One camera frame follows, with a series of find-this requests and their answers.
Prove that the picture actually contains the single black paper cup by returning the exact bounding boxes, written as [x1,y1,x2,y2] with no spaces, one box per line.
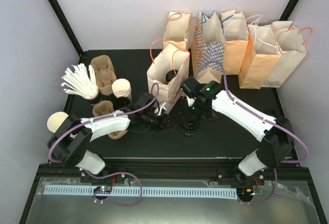
[182,125,198,137]

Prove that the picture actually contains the Cream Bear paper bag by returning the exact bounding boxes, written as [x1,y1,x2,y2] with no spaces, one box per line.
[147,43,190,110]

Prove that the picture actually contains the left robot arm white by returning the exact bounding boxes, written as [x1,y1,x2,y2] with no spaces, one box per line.
[48,92,170,182]

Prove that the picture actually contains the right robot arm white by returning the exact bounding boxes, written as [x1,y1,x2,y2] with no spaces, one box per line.
[180,77,295,184]

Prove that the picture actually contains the back pulp cup carrier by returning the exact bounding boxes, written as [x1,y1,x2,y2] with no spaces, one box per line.
[91,55,117,96]

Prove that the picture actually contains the blue checkered paper bag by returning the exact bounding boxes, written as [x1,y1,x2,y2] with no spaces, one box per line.
[191,11,225,83]

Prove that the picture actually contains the plain beige paper bag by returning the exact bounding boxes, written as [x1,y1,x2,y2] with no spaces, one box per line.
[163,11,191,50]

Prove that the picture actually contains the white wrapped straws bundle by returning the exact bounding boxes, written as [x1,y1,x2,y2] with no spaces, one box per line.
[61,63,99,100]

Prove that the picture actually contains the orange bag behind right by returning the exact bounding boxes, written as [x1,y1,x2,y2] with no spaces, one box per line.
[239,14,281,89]

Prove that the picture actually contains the right Cream Bear bag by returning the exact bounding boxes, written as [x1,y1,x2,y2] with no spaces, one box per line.
[263,21,313,88]

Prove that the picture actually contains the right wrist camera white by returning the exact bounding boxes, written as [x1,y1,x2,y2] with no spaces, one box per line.
[186,96,195,107]

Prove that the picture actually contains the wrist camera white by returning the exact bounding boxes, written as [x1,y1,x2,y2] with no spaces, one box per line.
[186,96,195,107]
[157,102,172,116]

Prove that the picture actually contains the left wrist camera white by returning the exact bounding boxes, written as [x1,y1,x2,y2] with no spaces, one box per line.
[157,102,172,116]

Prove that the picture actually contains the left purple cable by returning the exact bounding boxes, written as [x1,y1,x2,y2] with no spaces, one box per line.
[48,83,160,206]

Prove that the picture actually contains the purple cable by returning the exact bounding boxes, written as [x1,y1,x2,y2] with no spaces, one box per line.
[48,83,160,206]
[192,61,309,206]

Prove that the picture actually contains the pale blue cable duct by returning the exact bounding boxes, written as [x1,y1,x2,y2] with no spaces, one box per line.
[43,185,237,200]

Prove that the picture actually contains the orange bag white handles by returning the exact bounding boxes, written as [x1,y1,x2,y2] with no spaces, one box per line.
[221,10,249,75]

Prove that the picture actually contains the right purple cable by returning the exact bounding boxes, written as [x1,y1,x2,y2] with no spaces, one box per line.
[192,61,309,206]

